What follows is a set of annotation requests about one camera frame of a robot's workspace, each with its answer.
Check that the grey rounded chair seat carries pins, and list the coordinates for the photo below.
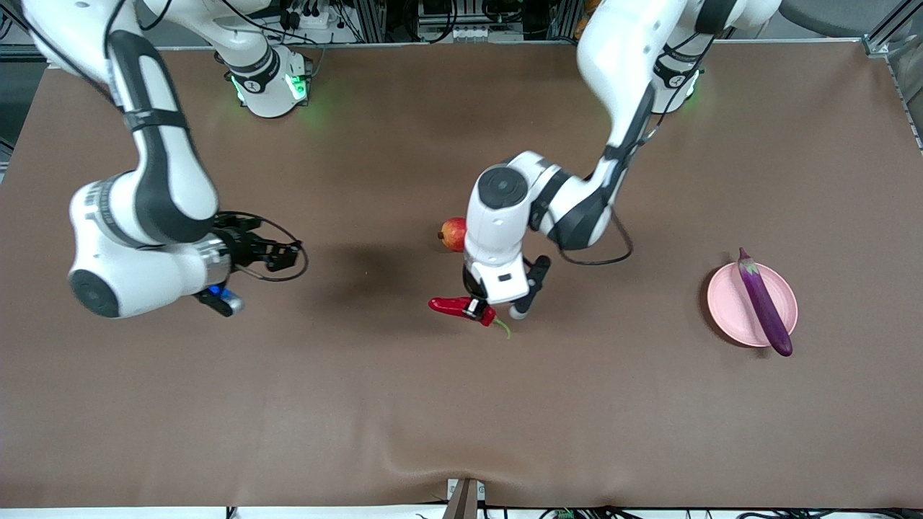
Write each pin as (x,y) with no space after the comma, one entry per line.
(829,14)

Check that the white power strip with plugs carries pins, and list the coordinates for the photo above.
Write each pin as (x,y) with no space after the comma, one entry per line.
(306,18)

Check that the pink plate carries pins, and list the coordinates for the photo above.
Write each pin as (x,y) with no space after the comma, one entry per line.
(735,303)

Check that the purple eggplant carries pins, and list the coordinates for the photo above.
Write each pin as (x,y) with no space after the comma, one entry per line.
(764,306)

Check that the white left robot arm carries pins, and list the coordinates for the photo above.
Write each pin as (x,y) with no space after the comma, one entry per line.
(497,231)

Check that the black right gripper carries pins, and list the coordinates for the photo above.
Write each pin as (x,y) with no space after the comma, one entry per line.
(244,249)

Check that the red apple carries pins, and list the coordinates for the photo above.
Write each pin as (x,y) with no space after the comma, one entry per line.
(454,234)

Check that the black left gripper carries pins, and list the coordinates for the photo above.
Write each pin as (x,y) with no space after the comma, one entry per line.
(474,308)

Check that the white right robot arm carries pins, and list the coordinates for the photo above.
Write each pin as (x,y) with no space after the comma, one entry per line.
(144,277)

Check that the small white power strip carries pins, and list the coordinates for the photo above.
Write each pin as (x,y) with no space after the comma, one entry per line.
(470,32)

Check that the red chili pepper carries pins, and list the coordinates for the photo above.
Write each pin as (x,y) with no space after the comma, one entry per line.
(447,305)

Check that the brown table cover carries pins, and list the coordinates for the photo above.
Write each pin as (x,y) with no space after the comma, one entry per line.
(461,404)

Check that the grey metal table bracket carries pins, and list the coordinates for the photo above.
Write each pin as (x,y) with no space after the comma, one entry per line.
(466,497)

